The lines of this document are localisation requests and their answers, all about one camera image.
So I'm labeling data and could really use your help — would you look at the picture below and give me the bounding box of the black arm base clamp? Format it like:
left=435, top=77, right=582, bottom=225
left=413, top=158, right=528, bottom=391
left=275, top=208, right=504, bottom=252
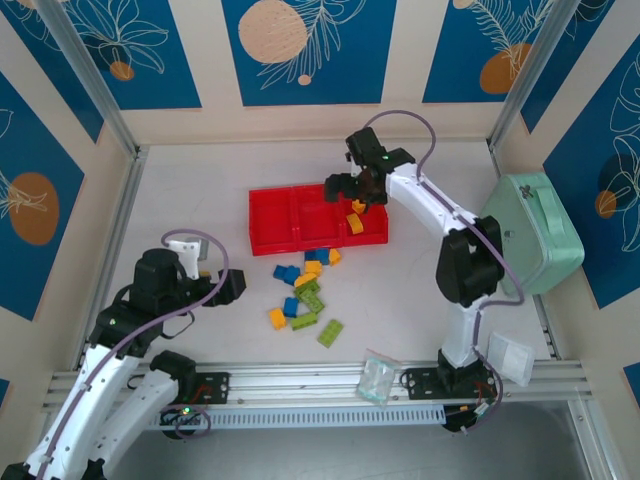
left=159, top=403, right=212, bottom=442
left=443, top=403, right=484, bottom=437

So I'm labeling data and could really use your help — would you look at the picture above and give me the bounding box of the clear plastic bag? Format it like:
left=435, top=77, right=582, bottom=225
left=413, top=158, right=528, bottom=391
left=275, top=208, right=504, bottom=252
left=356, top=347, right=400, bottom=409

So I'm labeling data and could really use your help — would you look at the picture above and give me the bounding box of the mint green zip case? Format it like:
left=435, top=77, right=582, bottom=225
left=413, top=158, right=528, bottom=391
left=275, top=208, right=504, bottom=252
left=477, top=172, right=586, bottom=298

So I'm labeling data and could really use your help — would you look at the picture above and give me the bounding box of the white plastic bag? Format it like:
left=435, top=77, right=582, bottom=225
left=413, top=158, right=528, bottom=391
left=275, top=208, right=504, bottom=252
left=486, top=330, right=537, bottom=388

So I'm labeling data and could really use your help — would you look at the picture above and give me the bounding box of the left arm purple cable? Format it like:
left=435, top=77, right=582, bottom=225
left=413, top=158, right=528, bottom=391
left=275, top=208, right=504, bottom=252
left=37, top=228, right=232, bottom=480

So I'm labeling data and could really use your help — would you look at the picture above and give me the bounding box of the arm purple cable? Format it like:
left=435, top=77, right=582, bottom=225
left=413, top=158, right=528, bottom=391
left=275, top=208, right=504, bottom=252
left=37, top=228, right=232, bottom=480
left=363, top=109, right=526, bottom=435

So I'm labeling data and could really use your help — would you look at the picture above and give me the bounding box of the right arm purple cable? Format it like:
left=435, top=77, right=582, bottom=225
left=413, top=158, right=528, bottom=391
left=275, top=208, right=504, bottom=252
left=363, top=109, right=526, bottom=435

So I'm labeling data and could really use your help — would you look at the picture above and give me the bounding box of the wide aluminium frame rail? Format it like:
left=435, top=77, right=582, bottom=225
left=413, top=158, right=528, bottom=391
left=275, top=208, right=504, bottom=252
left=42, top=358, right=601, bottom=412

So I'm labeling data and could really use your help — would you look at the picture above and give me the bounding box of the grey slotted cable duct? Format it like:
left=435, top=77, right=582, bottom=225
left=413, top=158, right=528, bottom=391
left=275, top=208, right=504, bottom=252
left=63, top=404, right=447, bottom=433

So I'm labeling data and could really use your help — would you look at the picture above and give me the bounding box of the aluminium frame post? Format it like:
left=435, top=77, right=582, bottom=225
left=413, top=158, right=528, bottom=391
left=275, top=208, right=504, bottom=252
left=35, top=0, right=144, bottom=160
left=487, top=0, right=585, bottom=154

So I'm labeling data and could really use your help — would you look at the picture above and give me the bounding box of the aluminium frame leg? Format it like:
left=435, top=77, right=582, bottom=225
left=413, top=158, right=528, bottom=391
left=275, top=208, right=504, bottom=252
left=568, top=399, right=609, bottom=480

